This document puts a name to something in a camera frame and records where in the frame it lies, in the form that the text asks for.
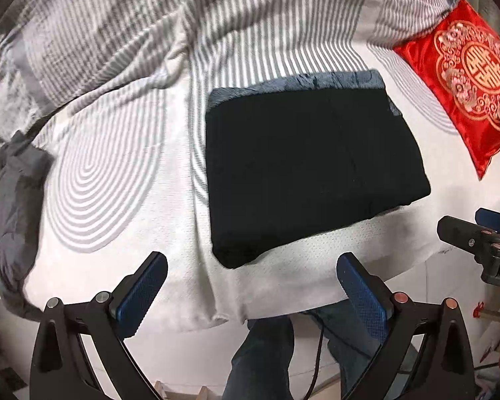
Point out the wooden bed frame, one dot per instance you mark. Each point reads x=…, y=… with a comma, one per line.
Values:
x=162, y=389

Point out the dark grey crumpled cloth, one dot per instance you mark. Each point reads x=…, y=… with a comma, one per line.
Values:
x=12, y=200

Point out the red embroidered cushion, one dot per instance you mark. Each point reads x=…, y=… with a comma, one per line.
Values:
x=425, y=58

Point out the person's left leg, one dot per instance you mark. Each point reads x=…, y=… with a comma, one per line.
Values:
x=258, y=358

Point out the black pants with grey lining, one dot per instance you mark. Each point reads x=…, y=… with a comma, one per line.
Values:
x=308, y=154

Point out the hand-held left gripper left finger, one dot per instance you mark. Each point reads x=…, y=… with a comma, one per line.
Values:
x=141, y=296

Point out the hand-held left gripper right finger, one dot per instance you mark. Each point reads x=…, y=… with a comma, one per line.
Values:
x=362, y=300

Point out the grey striped bed sheet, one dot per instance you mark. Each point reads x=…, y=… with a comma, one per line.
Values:
x=129, y=112

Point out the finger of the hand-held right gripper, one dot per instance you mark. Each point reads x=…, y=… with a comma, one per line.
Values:
x=498, y=220
x=462, y=235

